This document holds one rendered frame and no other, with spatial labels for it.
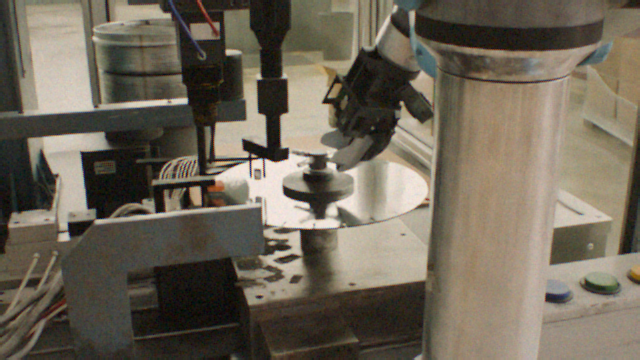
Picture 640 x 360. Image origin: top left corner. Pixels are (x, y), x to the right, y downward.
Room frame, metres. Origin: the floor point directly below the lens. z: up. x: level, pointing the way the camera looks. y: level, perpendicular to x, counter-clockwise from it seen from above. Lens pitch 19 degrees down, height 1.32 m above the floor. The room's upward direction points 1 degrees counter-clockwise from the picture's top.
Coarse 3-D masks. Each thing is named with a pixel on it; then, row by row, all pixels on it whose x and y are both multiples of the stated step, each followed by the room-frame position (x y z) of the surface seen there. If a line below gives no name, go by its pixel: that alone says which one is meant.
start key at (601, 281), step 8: (592, 272) 0.82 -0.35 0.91; (600, 272) 0.82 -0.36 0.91; (584, 280) 0.81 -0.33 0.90; (592, 280) 0.80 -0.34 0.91; (600, 280) 0.80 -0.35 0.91; (608, 280) 0.80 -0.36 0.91; (616, 280) 0.80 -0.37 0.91; (600, 288) 0.79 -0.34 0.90; (608, 288) 0.79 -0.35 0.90; (616, 288) 0.79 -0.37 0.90
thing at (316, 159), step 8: (296, 152) 1.06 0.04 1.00; (304, 152) 1.05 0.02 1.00; (312, 152) 1.04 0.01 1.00; (320, 152) 1.04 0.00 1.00; (328, 152) 1.06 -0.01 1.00; (304, 160) 1.01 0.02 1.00; (312, 160) 1.02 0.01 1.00; (320, 160) 1.03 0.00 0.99; (328, 160) 1.02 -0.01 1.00; (312, 168) 1.03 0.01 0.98; (320, 168) 1.03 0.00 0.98
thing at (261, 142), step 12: (276, 120) 0.99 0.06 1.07; (276, 132) 0.99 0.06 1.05; (252, 144) 1.02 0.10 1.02; (264, 144) 1.00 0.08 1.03; (276, 144) 0.99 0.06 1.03; (264, 156) 0.99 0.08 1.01; (276, 156) 0.98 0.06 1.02; (288, 156) 0.99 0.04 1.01; (252, 168) 1.02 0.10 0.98; (264, 168) 1.02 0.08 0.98
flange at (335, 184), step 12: (288, 180) 1.04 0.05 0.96; (300, 180) 1.03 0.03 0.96; (312, 180) 1.02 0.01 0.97; (324, 180) 1.02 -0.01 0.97; (336, 180) 1.03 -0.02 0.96; (348, 180) 1.04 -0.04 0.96; (288, 192) 1.01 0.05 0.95; (300, 192) 0.99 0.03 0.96; (312, 192) 0.99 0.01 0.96; (324, 192) 0.99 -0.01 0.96; (336, 192) 0.99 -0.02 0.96; (348, 192) 1.01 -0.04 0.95
